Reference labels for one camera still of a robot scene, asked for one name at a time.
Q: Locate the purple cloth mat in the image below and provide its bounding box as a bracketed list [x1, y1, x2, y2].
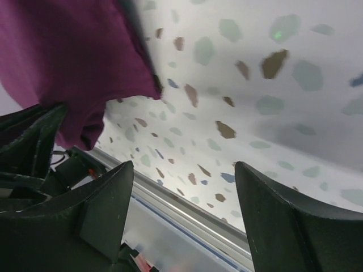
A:
[1, 1, 161, 150]

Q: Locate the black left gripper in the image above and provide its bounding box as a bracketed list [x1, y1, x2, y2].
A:
[1, 104, 106, 213]

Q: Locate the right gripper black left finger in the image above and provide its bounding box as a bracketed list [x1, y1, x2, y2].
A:
[1, 161, 134, 271]

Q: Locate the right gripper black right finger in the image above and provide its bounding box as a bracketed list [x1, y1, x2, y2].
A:
[235, 161, 362, 272]

